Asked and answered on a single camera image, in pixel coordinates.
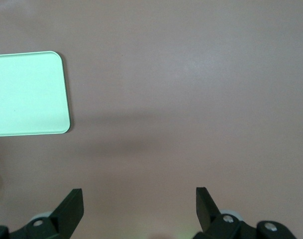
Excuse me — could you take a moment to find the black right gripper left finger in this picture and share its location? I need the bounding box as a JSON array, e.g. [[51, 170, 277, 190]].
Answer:
[[0, 188, 85, 239]]

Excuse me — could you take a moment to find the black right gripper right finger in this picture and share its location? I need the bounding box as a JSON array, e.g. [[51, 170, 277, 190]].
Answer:
[[193, 186, 298, 239]]

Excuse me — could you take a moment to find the light green rectangular tray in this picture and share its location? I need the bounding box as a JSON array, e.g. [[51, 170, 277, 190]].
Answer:
[[0, 50, 72, 137]]

